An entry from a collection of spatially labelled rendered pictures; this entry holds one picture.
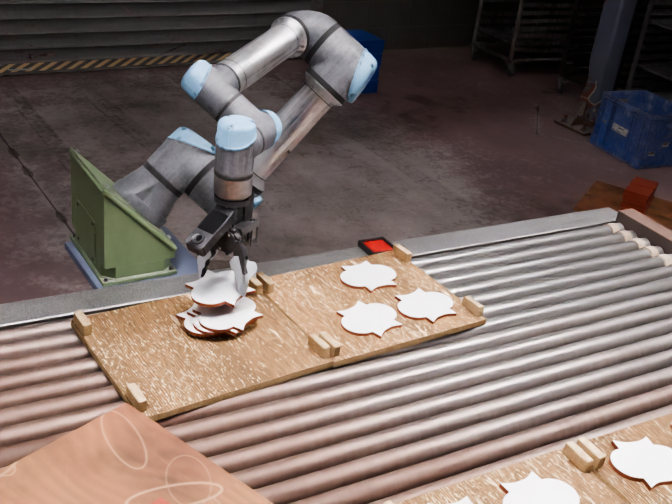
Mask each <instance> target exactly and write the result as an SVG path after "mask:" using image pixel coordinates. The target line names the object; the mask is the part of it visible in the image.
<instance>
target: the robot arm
mask: <svg viewBox="0 0 672 504"><path fill-rule="evenodd" d="M298 56H300V57H302V58H303V59H304V60H305V61H306V62H307V63H308V64H309V65H310V67H309V68H308V69H307V71H306V72H305V83H304V84H303V85H302V86H301V87H300V88H299V89H298V90H297V91H296V93H295V94H294V95H293V96H292V97H291V98H290V99H289V100H288V101H287V102H286V104H285V105H284V106H283V107H282V108H281V109H280V110H279V111H278V112H277V114H275V113H274V112H272V111H270V110H266V109H262V110H258V109H257V108H256V107H255V106H254V105H253V104H252V103H251V102H250V101H249V100H248V99H247V98H245V97H244V96H243V95H242V94H241V92H242V91H243V90H245V89H246V88H247V87H249V86H250V85H252V84H253V83H254V82H256V81H257V80H259V79H260V78H261V77H263V76H264V75H266V74H267V73H268V72H270V71H271V70H272V69H274V68H275V67H277V66H278V65H279V64H281V63H282V62H284V61H285V60H286V59H288V58H294V57H298ZM376 68H377V61H376V59H375V58H374V57H373V56H372V55H371V54H370V53H369V52H368V51H367V49H366V48H364V47H363V46H362V45H361V44H360V43H359V42H358V41H356V40H355V39H354V38H353V37H352V36H351V35H350V34H349V33H348V32H347V31H346V30H345V29H344V28H343V27H342V26H340V25H339V24H338V22H337V21H336V20H335V19H333V18H332V17H330V16H328V15H326V14H323V13H321V12H316V11H308V10H301V11H293V12H290V13H286V14H284V15H282V16H280V17H279V18H277V19H276V20H275V21H274V22H273V23H272V25H271V27H270V29H269V30H268V31H266V32H265V33H263V34H261V35H260V36H258V37H257V38H255V39H254V40H252V41H251V42H249V43H248V44H246V45H245V46H243V47H242V48H240V49H239V50H237V51H236V52H234V53H232V54H231V55H229V56H228V57H226V58H225V59H223V60H222V61H220V62H219V63H217V64H216V65H214V66H213V67H212V64H209V63H208V62H207V61H206V60H199V61H197V62H196V63H195V64H193V65H192V66H191V67H190V68H189V69H188V71H187V72H186V73H185V74H184V76H183V78H182V80H181V87H182V89H183V90H184V91H185V92H186V93H187V94H188V95H189V96H190V97H191V98H192V100H193V101H196V102H197V103H198V104H199V105H200V106H201V107H202V108H203V109H204V110H205V111H206V112H207V113H208V114H209V115H211V116H212V117H213V118H214V119H215V120H216V121H217V122H218V125H217V133H216V136H215V141H216V147H214V146H213V145H212V144H210V143H209V142H208V141H206V140H205V139H204V138H202V137H201V136H199V135H198V134H197V133H195V132H194V131H192V130H191V129H189V128H187V127H179V128H178V129H177V130H176V131H175V132H173V133H172V134H171V135H170V136H168V137H167V139H166V141H165V142H164V143H163V144H162V145H161V146H160V147H159V148H158V149H157V150H156V151H155V152H154V153H153V154H152V155H151V156H150V157H149V159H148V160H147V161H146V162H145V163H144V164H143V165H142V166H141V167H140V168H138V169H137V170H135V171H133V172H131V173H130V174H128V175H127V176H125V177H124V178H122V179H121V178H120V179H118V180H117V181H116V182H115V183H114V185H113V188H114V189H115V190H116V191H117V192H118V193H119V195H120V196H121V197H122V198H123V199H124V200H126V201H127V202H128V203H129V204H130V205H131V206H132V207H133V208H134V209H135V210H136V211H137V212H139V213H140V214H141V215H142V216H143V217H144V218H146V219H147V220H148V221H149V222H151V223H152V224H153V225H154V226H156V227H157V228H159V229H160V228H161V227H162V226H163V225H164V224H165V223H166V221H167V219H166V218H167V217H168V215H169V214H170V212H171V210H172V208H173V206H174V204H175V202H176V201H177V200H178V199H179V197H180V196H181V195H182V194H183V193H184V192H185V193H186V194H187V195H188V196H189V197H190V198H191V199H192V200H193V201H194V202H195V203H197V204H198V205H199V206H200V207H201V208H202V209H203V210H204V211H205V212H206V213H207V214H208V215H207V216H206V217H205V218H204V219H203V220H202V221H201V222H200V224H199V225H198V226H197V227H196V228H195V229H194V230H193V231H192V233H191V234H190V235H189V236H188V237H187V238H186V239H185V243H186V246H187V249H188V250H189V251H191V252H193V253H195V254H197V256H198V257H197V264H198V271H199V277H200V278H202V277H204V275H205V273H206V269H207V266H208V265H209V264H210V260H211V259H212V258H213V257H214V256H215V255H216V254H217V253H218V252H219V250H220V251H223V252H225V254H226V255H229V254H231V253H232V252H233V256H234V257H233V258H232V259H231V260H230V266H231V268H232V270H233V271H234V274H235V281H236V283H237V291H238V292H239V293H240V295H242V297H244V296H245V295H246V292H247V289H248V281H249V279H250V278H251V277H252V276H253V275H254V273H255V272H256V270H257V266H256V263H255V262H252V261H248V253H247V249H246V246H248V244H249V239H250V246H252V245H254V244H255V243H257V240H258V228H259V220H258V219H255V218H253V217H252V216H253V210H254V209H255V208H256V207H257V206H258V205H260V204H261V203H262V201H263V199H262V197H261V196H260V195H261V193H262V192H263V191H264V181H265V180H266V179H267V177H268V176H269V175H270V174H271V173H272V172H273V171H274V170H275V169H276V168H277V166H278V165H279V164H280V163H281V162H282V161H283V160H284V159H285V158H286V157H287V155H288V154H289V153H290V152H291V151H292V150H293V149H294V148H295V147H296V146H297V144H298V143H299V142H300V141H301V140H302V139H303V138H304V137H305V136H306V135H307V133H308V132H309V131H310V130H311V129H312V128H313V127H314V126H315V125H316V124H317V123H318V121H319V120H320V119H321V118H322V117H323V116H324V115H325V114H326V113H327V112H328V110H329V109H330V108H331V107H333V106H342V105H343V104H344V103H345V101H347V102H348V103H353V102H354V101H355V100H356V99H357V97H358V96H359V95H360V93H361V92H362V91H363V89H364V88H365V87H366V85H367V84H368V82H369V81H370V79H371V77H372V76H373V74H374V73H375V71H376ZM251 221H254V222H252V223H251ZM255 228H256V238H254V239H252V236H253V229H255ZM250 231H251V233H250Z"/></svg>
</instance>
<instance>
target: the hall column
mask: <svg viewBox="0 0 672 504"><path fill-rule="evenodd" d="M636 3H637V0H605V1H604V5H603V9H602V13H601V17H600V21H599V25H598V29H597V33H596V37H595V41H594V45H593V48H592V52H591V56H590V63H589V75H588V80H587V83H586V86H585V88H584V90H583V92H582V94H581V98H580V106H579V110H578V113H577V115H576V117H573V118H567V116H568V115H567V114H565V115H564V117H563V118H562V119H557V120H554V123H555V124H557V125H559V126H561V127H563V128H566V129H568V130H570V131H572V132H574V133H576V134H578V135H580V136H582V137H584V136H591V133H593V131H594V128H593V127H595V123H596V122H595V121H596V120H597V116H596V115H598V112H599V110H598V109H599V108H600V104H599V103H601V100H602V99H601V97H603V96H602V94H603V91H613V87H614V84H615V80H616V76H617V73H618V69H619V65H620V62H621V58H622V54H623V50H624V47H625V43H626V39H627V36H628V32H629V28H630V25H631V21H632V17H633V14H634V10H635V6H636Z"/></svg>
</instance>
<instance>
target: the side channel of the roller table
mask: <svg viewBox="0 0 672 504"><path fill-rule="evenodd" d="M615 223H621V224H622V225H623V226H624V228H625V230H627V231H630V230H632V231H634V232H635V233H636V234H637V237H638V238H640V239H641V238H646V239H648V240H649V242H650V244H651V246H660V247H661V248H662V249H663V251H664V254H667V255H668V254H672V230H670V229H668V228H666V227H665V226H663V225H661V224H659V223H658V222H656V221H654V220H652V219H651V218H649V217H647V216H645V215H643V214H642V213H640V212H638V211H636V210H635V209H633V208H631V209H625V210H619V211H618V214H617V217H616V221H615Z"/></svg>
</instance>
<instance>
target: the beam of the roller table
mask: <svg viewBox="0 0 672 504"><path fill-rule="evenodd" d="M617 214H618V212H616V211H615V210H613V209H611V208H610V207H606V208H600V209H593V210H587V211H581V212H575V213H568V214H562V215H556V216H550V217H543V218H537V219H531V220H525V221H518V222H512V223H506V224H500V225H493V226H487V227H481V228H475V229H468V230H462V231H456V232H449V233H443V234H437V235H431V236H424V237H418V238H412V239H406V240H399V241H393V242H390V243H392V244H393V245H394V244H400V245H403V246H404V247H405V248H407V249H408V250H409V251H411V252H412V258H411V259H413V258H419V257H425V256H430V255H436V254H442V253H448V252H453V251H459V250H465V249H471V248H477V247H482V246H488V245H494V244H500V243H505V242H511V241H517V240H523V239H528V238H534V237H540V236H546V235H552V234H557V233H563V232H569V231H575V230H580V229H586V228H592V227H598V226H603V225H604V224H608V223H615V221H616V217H617ZM364 256H368V255H367V254H366V253H365V252H364V251H363V250H362V249H361V248H359V247H356V248H349V249H343V250H337V251H331V252H324V253H318V254H312V255H306V256H299V257H293V258H287V259H281V260H274V261H268V262H262V263H256V266H257V270H256V272H255V273H254V275H253V276H254V277H255V278H256V273H257V272H263V273H264V274H265V275H266V276H268V277H269V276H274V275H279V274H284V273H288V272H293V271H298V270H303V269H307V268H312V267H317V266H321V265H326V264H331V263H336V262H340V261H345V260H350V259H354V258H359V257H364ZM199 279H200V277H199V273H193V274H187V275H180V276H174V277H168V278H162V279H155V280H149V281H143V282H137V283H130V284H124V285H118V286H112V287H105V288H99V289H93V290H87V291H80V292H74V293H68V294H62V295H55V296H49V297H43V298H37V299H30V300H24V301H18V302H12V303H5V304H0V330H4V329H9V328H15V327H21V326H27V325H32V324H38V323H44V322H50V321H55V320H61V319H67V318H73V316H74V311H78V310H81V311H82V312H83V313H84V314H85V315H90V314H96V313H102V312H107V311H112V310H117V309H121V308H126V307H130V306H135V305H139V304H143V303H148V302H152V301H157V300H161V299H166V298H170V297H175V296H179V295H183V294H188V293H191V291H192V290H191V289H189V288H187V287H185V284H186V283H190V282H194V281H197V280H199Z"/></svg>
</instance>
